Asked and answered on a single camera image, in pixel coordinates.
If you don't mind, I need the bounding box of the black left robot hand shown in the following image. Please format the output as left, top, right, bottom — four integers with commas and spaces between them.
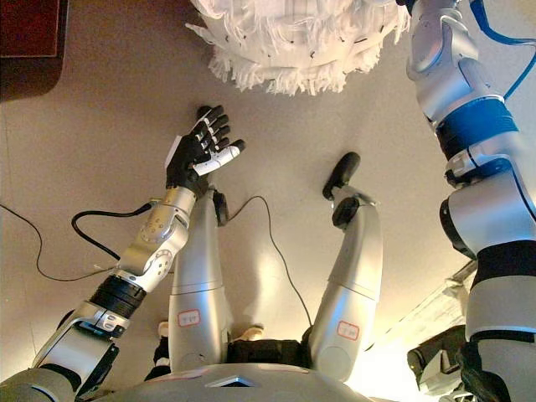
165, 104, 247, 198

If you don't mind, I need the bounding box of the white fluffy cloth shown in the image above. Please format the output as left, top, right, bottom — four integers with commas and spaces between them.
185, 0, 411, 97

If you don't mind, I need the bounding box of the silver left robot leg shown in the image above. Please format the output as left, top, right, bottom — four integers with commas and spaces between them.
167, 188, 235, 374

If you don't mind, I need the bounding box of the silver robot leg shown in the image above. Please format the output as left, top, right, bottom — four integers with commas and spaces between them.
167, 188, 235, 374
307, 151, 384, 384

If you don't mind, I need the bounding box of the small beige item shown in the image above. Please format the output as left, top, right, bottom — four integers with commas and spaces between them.
239, 324, 265, 343

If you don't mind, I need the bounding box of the glossy wooden cabinet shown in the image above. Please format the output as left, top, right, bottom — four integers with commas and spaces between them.
0, 0, 70, 103

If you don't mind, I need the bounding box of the silver right robot leg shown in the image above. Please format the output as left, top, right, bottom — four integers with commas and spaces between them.
307, 151, 384, 384

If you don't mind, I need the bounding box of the black fabric item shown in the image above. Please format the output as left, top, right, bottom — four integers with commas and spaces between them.
144, 322, 313, 381

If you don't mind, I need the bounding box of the grey robot torso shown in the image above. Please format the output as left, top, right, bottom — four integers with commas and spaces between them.
91, 362, 420, 402

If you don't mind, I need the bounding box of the black shiny object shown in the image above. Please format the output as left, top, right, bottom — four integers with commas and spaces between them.
407, 324, 470, 391

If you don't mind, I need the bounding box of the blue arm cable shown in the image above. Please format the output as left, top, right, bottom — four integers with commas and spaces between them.
468, 0, 536, 101

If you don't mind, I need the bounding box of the thick black wrist cable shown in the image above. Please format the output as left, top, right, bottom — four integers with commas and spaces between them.
70, 200, 154, 260

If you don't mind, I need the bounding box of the thin black floor cable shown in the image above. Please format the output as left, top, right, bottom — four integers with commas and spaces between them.
0, 194, 314, 330

